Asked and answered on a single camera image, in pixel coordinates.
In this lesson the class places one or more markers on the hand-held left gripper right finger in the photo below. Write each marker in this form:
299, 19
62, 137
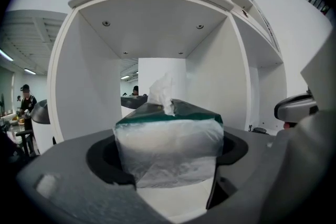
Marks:
275, 170

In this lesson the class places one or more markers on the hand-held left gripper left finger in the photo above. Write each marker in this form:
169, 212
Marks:
68, 186

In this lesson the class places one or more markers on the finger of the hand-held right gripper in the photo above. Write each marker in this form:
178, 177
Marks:
296, 107
325, 73

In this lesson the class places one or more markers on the green and white tissues pack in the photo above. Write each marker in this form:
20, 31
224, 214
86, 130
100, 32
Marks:
168, 144

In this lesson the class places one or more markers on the white shelf unit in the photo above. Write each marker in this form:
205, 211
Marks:
157, 29

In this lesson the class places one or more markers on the grey computer mouse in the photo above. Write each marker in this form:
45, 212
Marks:
260, 130

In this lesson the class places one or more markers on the black office chair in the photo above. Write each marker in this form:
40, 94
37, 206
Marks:
26, 141

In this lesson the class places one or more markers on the ceiling light strip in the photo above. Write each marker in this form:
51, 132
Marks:
30, 71
5, 55

